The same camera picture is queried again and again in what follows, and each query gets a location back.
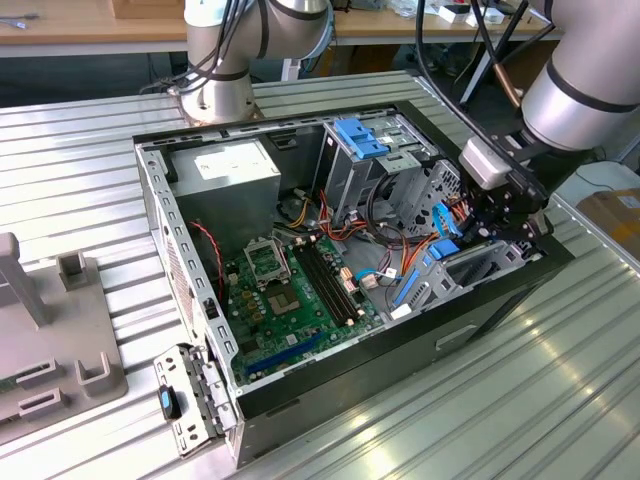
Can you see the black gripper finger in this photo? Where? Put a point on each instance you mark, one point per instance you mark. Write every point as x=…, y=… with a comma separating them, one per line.
x=530, y=230
x=485, y=222

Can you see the hard disk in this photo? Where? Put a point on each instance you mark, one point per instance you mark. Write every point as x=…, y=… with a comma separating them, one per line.
x=445, y=249

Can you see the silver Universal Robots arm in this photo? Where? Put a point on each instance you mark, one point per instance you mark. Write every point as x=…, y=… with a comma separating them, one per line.
x=575, y=100

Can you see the cardboard box with label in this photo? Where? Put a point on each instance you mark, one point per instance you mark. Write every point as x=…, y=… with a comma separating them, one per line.
x=615, y=220

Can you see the white side table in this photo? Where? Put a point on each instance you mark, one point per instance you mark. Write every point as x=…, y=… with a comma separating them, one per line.
x=610, y=175

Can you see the grey optical drive cage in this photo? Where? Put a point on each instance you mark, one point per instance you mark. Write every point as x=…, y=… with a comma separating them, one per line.
x=345, y=180

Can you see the large brown cardboard sheet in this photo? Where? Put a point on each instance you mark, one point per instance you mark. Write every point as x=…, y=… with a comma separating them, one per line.
x=530, y=60

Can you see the blue plastic drive latch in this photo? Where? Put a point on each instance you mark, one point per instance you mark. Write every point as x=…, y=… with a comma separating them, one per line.
x=357, y=135

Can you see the black RAM slot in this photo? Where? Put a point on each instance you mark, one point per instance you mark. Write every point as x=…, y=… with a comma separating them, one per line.
x=339, y=290
x=325, y=290

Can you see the black slanted pole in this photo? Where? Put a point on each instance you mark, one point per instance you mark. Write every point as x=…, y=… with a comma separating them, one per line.
x=510, y=27

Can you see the white printed box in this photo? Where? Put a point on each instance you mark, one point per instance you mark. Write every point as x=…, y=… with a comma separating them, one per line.
x=492, y=19

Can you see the black open PC case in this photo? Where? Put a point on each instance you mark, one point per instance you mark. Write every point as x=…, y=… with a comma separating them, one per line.
x=375, y=380

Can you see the white box with black lid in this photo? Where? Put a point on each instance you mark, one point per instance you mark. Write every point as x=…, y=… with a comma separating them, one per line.
x=450, y=17

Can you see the wooden desk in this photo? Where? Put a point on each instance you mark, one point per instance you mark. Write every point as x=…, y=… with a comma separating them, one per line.
x=75, y=25
x=380, y=27

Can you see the green motherboard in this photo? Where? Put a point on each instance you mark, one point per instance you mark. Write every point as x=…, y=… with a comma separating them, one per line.
x=300, y=340

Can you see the blue expansion slot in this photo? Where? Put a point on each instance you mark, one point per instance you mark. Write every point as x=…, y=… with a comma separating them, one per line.
x=285, y=354

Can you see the grey power supply unit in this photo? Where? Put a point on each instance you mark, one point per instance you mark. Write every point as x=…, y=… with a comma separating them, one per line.
x=225, y=200

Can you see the grey parts rack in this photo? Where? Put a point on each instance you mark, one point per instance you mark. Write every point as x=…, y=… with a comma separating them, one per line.
x=60, y=330

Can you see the green RAM stick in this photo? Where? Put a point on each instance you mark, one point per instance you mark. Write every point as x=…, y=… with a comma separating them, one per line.
x=6, y=386

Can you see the small grey adapter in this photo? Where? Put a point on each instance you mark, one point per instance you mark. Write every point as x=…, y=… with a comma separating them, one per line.
x=17, y=21

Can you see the black camera bracket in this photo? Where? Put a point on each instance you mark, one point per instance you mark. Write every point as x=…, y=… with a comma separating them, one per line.
x=525, y=185

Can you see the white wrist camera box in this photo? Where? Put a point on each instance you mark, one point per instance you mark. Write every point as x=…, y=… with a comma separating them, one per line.
x=482, y=162

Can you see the aluminium frame shelf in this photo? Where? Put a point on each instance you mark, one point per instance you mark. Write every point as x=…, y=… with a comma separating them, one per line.
x=629, y=145

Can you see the grey expansion slot bracket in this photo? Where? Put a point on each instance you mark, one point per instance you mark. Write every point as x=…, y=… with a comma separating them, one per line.
x=200, y=415

